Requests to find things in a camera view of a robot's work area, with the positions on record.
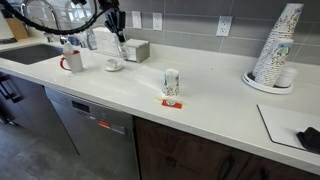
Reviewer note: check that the stack of folded paper towels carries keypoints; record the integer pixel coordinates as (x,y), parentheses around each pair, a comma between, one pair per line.
(103,41)

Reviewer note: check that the metal napkin dispenser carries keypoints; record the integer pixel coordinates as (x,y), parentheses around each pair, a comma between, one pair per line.
(138,50)

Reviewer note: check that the black object on mat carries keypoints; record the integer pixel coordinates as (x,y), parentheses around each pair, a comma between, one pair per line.
(310,140)

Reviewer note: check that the white flat mat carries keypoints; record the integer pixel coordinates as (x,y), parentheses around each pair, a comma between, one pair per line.
(283,125)

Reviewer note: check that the red sauce packet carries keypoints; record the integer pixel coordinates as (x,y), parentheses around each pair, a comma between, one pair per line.
(171,104)

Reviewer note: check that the round white tray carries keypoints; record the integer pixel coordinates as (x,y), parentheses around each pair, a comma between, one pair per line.
(263,87)

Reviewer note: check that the short stack of paper cups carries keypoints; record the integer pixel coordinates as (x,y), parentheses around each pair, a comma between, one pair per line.
(273,63)

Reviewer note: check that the stack of white lids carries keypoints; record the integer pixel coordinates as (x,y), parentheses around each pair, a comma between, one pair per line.
(287,77)

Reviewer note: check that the stainless steel dishwasher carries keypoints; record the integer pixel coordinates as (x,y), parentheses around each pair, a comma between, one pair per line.
(96,136)

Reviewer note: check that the small white saucer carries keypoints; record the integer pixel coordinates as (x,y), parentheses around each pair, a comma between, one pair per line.
(113,69)

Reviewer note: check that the wooden cutting board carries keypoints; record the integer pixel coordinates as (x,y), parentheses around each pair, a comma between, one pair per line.
(18,29)

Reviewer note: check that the white object inside mug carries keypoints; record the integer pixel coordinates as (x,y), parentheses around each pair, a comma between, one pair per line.
(68,49)

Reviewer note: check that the blue sponge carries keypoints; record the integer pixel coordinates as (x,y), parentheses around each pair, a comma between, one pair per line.
(74,40)

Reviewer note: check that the kitchen sink basin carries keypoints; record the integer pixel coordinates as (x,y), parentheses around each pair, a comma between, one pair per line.
(30,54)

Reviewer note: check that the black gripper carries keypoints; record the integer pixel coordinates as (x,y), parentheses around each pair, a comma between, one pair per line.
(117,20)

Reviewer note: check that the small white espresso cup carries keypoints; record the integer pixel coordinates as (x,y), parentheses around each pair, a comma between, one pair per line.
(112,63)

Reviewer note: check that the white wall switch plate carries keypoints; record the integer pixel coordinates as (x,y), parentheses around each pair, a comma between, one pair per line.
(136,19)

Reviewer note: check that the plastic bottle green cap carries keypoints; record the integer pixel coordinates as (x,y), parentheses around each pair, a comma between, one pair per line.
(90,41)

